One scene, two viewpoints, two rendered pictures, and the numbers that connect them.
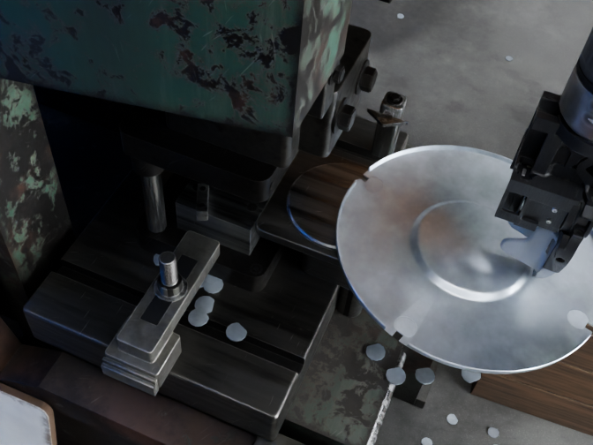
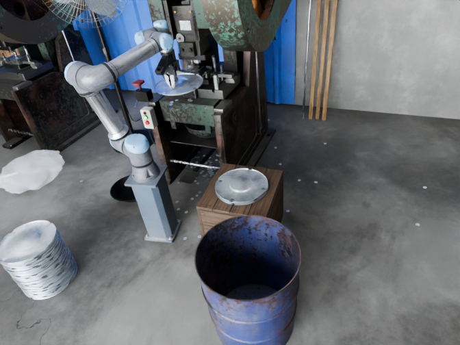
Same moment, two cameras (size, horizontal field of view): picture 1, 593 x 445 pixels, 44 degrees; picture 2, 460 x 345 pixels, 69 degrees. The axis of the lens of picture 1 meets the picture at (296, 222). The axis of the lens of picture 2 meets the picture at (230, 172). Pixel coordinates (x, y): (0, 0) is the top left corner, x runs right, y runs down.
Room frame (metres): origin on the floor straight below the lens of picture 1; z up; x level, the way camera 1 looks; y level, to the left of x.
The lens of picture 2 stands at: (1.01, -2.06, 1.53)
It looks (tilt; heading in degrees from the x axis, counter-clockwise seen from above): 37 degrees down; 99
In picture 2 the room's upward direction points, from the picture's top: 7 degrees counter-clockwise
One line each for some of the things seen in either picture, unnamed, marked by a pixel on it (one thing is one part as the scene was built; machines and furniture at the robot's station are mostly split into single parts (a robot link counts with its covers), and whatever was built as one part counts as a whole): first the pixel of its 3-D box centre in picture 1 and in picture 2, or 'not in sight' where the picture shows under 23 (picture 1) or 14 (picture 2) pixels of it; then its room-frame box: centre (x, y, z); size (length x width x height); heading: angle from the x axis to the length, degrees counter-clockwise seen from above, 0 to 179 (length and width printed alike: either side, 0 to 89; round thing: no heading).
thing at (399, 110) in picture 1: (388, 124); (215, 81); (0.69, -0.10, 0.75); 0.03 x 0.03 x 0.10; 72
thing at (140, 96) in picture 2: not in sight; (146, 102); (0.19, -0.05, 0.62); 0.10 x 0.06 x 0.20; 162
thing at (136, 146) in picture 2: not in sight; (137, 148); (0.31, -0.62, 0.62); 0.13 x 0.12 x 0.14; 141
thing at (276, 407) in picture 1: (237, 225); (201, 83); (0.56, 0.07, 0.68); 0.45 x 0.30 x 0.06; 162
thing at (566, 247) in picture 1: (566, 236); not in sight; (0.43, -0.25, 0.87); 0.05 x 0.02 x 0.09; 162
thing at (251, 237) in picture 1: (242, 183); (199, 71); (0.56, 0.07, 0.76); 0.15 x 0.09 x 0.05; 162
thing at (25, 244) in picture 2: not in sight; (27, 240); (-0.26, -0.98, 0.31); 0.29 x 0.29 x 0.01
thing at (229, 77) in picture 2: not in sight; (223, 72); (0.72, 0.02, 0.76); 0.17 x 0.06 x 0.10; 162
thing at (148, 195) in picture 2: not in sight; (155, 204); (0.32, -0.63, 0.23); 0.19 x 0.19 x 0.45; 83
